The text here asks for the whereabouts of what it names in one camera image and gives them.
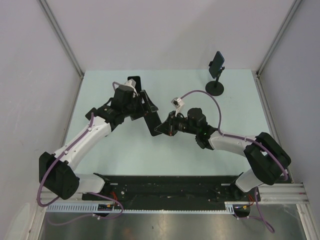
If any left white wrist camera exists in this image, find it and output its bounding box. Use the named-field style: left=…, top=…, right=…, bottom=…
left=124, top=78, right=138, bottom=96

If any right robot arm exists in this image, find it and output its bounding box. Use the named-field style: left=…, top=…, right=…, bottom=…
left=154, top=108, right=292, bottom=201

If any grey slotted cable duct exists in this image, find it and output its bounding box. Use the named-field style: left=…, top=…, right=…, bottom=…
left=46, top=202, right=250, bottom=215

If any black phone stand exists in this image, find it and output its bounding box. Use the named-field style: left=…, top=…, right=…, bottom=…
left=127, top=76, right=141, bottom=87
left=143, top=111, right=162, bottom=137

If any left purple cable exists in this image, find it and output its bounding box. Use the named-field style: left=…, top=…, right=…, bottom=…
left=36, top=81, right=138, bottom=226

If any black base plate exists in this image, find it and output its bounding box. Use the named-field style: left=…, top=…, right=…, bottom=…
left=82, top=175, right=255, bottom=210

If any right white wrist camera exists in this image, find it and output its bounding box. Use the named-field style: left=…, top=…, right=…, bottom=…
left=171, top=97, right=185, bottom=117

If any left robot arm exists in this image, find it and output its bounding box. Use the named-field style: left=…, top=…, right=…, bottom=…
left=39, top=76, right=161, bottom=200

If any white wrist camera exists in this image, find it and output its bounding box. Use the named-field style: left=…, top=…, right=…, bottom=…
left=124, top=78, right=138, bottom=96
left=171, top=97, right=185, bottom=117

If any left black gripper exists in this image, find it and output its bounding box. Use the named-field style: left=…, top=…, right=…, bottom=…
left=123, top=90, right=158, bottom=121

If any black round base stand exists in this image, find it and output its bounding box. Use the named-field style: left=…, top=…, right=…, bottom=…
left=205, top=66, right=225, bottom=97

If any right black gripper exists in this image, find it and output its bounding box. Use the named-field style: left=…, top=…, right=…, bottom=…
left=155, top=110, right=198, bottom=136

